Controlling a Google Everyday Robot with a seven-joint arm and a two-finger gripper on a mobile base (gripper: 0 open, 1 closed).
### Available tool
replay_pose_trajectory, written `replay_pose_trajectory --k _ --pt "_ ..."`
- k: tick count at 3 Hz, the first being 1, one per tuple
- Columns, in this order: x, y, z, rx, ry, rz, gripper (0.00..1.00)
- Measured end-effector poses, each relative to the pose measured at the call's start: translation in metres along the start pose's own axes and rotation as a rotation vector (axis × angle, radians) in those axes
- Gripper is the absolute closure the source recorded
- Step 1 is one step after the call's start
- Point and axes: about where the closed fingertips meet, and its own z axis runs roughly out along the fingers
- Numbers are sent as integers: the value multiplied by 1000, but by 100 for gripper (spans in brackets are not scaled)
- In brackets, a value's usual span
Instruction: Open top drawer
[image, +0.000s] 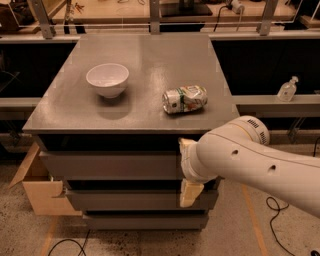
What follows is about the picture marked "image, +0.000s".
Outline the white ceramic bowl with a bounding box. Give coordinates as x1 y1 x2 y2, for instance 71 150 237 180
86 63 129 98

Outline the black floor cable left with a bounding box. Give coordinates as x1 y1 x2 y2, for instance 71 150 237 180
47 229 92 256

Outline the grey bottom drawer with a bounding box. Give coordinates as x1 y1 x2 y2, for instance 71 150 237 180
83 214 209 230

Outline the grey drawer cabinet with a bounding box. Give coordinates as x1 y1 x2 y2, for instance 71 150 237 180
23 33 238 218

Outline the grey drawer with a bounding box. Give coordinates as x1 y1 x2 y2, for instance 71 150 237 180
65 179 220 212
40 151 184 180
83 214 209 230

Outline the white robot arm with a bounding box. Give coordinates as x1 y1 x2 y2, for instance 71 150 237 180
179 116 320 217

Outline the grey top drawer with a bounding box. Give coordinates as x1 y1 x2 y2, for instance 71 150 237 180
40 151 184 180

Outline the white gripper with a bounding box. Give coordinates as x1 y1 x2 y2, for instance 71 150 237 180
178 138 217 208

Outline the black floor cable right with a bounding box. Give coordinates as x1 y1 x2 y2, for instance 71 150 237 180
265 136 320 256

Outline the black floor cable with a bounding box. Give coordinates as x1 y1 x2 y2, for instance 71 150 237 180
47 229 92 256
265 136 320 256

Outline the grey metal railing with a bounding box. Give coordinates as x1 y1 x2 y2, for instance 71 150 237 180
0 0 320 44

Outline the grey middle drawer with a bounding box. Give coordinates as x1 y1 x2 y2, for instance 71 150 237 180
65 179 220 212

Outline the crushed soda can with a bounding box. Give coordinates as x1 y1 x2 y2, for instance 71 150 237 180
162 85 208 114

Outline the clear sanitizer pump bottle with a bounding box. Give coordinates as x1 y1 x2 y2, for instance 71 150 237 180
277 76 299 102

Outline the cardboard box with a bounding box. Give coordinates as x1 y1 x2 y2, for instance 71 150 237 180
9 143 82 216

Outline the white power strip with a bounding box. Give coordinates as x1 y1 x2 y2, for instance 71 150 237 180
226 0 245 14

